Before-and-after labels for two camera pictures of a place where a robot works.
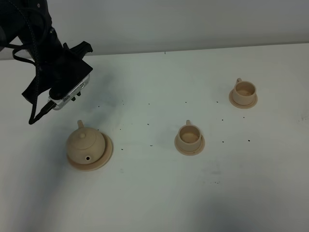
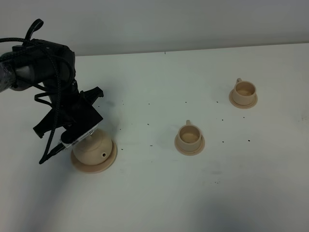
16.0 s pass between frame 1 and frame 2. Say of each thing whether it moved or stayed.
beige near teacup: stayed
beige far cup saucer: stayed
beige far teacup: stayed
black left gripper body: moved
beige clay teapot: moved
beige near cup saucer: stayed
